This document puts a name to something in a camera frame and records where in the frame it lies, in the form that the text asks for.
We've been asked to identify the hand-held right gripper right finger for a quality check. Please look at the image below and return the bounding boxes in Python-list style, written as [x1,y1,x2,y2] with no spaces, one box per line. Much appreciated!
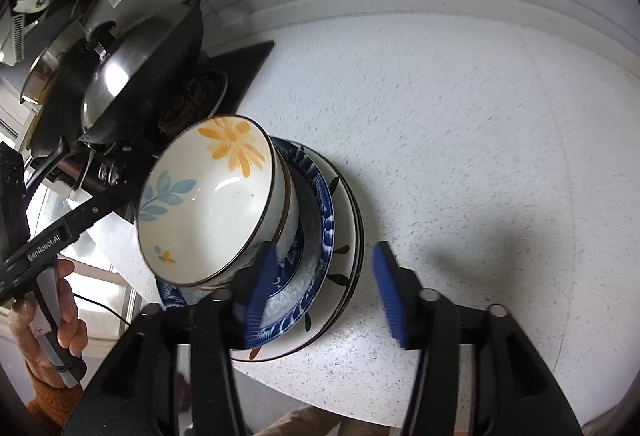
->
[372,241,586,436]

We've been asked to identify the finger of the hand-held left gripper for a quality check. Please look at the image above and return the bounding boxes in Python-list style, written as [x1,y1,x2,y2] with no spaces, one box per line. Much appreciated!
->
[64,183,148,241]

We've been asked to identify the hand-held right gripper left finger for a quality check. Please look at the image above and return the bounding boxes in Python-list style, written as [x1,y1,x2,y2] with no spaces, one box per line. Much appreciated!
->
[60,243,281,436]

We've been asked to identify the white plate with mandala pattern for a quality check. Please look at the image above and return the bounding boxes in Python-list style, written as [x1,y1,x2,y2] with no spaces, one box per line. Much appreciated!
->
[229,148,362,363]

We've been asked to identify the white plate with black rim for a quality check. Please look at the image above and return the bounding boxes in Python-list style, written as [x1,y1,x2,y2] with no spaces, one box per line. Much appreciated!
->
[300,155,366,342]

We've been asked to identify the blue patterned plate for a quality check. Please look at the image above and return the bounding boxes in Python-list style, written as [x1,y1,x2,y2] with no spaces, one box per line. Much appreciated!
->
[156,136,336,350]

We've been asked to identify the white bowl with brown rim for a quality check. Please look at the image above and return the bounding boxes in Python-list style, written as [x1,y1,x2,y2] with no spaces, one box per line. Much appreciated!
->
[215,151,302,289]

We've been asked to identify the white bowl with orange flower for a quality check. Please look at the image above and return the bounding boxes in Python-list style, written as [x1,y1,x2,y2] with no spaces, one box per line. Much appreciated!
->
[136,115,293,289]

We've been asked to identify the person's left forearm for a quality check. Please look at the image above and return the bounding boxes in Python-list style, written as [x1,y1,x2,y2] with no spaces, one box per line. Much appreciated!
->
[22,361,85,436]

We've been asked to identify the person's left hand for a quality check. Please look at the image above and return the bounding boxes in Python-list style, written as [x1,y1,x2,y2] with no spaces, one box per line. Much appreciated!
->
[7,258,90,387]

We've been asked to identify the stainless steel wok lid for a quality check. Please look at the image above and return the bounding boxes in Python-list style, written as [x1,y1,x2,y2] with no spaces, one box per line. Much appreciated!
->
[80,16,177,137]

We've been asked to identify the person's brown trousers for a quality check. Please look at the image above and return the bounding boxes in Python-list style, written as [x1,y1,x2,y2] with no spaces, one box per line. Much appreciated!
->
[252,403,413,436]

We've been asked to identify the gas stove burner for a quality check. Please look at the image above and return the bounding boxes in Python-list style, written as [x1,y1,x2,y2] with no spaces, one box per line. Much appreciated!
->
[156,67,229,137]

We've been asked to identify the dark pan with steel rim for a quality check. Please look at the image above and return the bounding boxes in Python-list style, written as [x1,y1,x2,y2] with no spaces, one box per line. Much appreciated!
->
[19,20,98,109]

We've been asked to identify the black wok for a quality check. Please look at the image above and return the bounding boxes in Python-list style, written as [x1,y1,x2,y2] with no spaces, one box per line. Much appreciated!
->
[30,0,219,159]

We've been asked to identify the black glass gas stove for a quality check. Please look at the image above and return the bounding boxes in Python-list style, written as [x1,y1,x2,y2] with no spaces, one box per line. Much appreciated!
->
[50,40,277,227]

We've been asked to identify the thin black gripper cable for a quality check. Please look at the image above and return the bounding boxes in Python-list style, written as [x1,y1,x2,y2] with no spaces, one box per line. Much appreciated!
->
[74,293,133,333]

